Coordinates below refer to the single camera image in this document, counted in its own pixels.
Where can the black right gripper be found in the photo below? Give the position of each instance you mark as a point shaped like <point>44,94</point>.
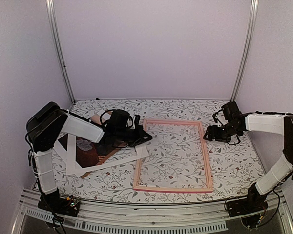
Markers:
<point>213,134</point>

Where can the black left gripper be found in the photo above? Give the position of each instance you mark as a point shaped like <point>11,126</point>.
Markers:
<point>137,141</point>

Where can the pink wooden picture frame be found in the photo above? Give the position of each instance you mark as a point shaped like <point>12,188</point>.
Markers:
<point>205,154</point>

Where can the white mat board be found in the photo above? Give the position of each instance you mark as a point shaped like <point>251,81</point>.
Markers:
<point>73,168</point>

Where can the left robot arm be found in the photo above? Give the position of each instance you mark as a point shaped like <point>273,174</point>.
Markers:
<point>44,128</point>

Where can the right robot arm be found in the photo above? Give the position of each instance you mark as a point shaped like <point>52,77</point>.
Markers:
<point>280,126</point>

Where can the photo print with white border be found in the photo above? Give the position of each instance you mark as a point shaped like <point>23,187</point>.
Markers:
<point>87,152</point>

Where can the brown backing board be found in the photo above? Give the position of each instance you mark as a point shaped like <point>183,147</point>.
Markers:
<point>102,159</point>

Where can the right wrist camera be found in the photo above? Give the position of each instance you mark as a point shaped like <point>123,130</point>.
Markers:
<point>217,120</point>

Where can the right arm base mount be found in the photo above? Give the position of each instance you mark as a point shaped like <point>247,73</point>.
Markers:
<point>242,207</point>

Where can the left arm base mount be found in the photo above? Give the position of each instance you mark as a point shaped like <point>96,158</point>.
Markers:
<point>68,206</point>

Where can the right aluminium corner post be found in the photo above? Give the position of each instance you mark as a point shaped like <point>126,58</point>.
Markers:
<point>246,49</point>

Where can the aluminium corner post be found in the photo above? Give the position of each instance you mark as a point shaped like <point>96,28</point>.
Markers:
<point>58,48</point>
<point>246,49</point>

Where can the left aluminium corner post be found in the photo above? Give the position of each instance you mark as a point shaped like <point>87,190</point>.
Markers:
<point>58,48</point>

